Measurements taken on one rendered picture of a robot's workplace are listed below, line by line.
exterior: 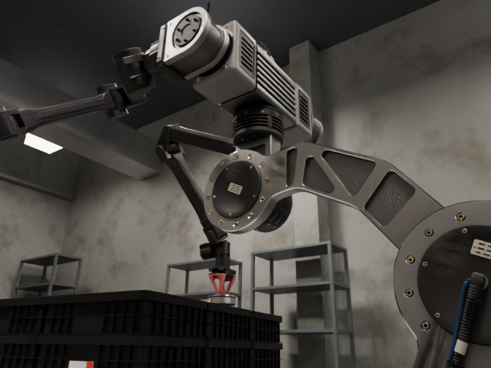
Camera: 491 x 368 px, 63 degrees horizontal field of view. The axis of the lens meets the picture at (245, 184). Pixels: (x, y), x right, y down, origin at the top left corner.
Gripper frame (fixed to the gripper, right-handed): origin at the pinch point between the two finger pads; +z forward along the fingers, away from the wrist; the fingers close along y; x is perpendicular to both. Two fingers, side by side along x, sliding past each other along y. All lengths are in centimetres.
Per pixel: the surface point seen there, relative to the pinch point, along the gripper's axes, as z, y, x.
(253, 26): -378, -219, -99
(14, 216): -225, -270, -622
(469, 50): -288, -286, 131
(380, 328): -9, -306, -7
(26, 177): -305, -274, -618
